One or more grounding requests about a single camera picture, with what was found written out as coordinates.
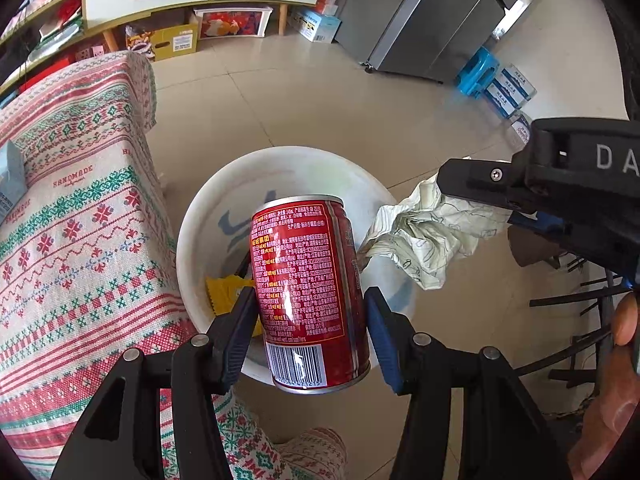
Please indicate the green white bag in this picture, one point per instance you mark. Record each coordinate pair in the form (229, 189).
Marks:
(60, 31)

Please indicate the pink small boxes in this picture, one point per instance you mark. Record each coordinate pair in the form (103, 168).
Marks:
(90, 54)

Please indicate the yellow cardboard box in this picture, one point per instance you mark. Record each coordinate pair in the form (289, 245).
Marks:
(175, 40)

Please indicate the colourful snack bag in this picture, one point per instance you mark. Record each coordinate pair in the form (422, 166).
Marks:
(140, 42)

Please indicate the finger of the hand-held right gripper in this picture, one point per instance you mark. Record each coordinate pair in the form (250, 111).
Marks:
(475, 177)
(545, 224)

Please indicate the wooden TV cabinet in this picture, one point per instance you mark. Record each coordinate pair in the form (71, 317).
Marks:
(282, 20)

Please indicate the blue white carton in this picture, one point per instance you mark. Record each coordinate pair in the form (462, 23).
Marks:
(315, 25)

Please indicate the printed plastic storage box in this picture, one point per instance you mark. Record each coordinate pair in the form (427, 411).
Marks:
(230, 22)

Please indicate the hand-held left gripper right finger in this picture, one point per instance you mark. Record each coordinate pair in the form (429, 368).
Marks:
(382, 332)

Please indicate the yellow snack wrapper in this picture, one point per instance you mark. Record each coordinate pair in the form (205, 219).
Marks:
(225, 292)

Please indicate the red drink can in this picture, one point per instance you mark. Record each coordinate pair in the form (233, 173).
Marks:
(305, 280)

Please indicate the bottled water pack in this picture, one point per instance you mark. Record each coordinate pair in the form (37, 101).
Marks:
(520, 132)

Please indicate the red cloth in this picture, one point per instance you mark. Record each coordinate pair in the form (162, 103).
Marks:
(67, 10)

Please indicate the grey refrigerator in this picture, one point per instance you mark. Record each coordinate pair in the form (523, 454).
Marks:
(425, 15)

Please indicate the red green patterned tablecloth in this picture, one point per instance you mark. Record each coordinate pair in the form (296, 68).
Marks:
(75, 260)

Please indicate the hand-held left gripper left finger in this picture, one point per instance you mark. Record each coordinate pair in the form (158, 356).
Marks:
(240, 332)

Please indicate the light blue tissue packet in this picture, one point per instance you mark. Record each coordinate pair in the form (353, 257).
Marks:
(10, 180)

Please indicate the red gift box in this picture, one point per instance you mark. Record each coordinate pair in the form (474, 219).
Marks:
(50, 72)

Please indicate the printed paper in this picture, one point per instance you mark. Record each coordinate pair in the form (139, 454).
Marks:
(425, 230)

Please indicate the blue plastic stool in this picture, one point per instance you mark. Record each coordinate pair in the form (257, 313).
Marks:
(475, 72)

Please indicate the white plastic bucket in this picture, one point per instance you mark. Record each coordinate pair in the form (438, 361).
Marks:
(300, 170)

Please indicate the person's right hand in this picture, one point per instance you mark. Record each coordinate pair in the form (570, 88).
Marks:
(615, 410)

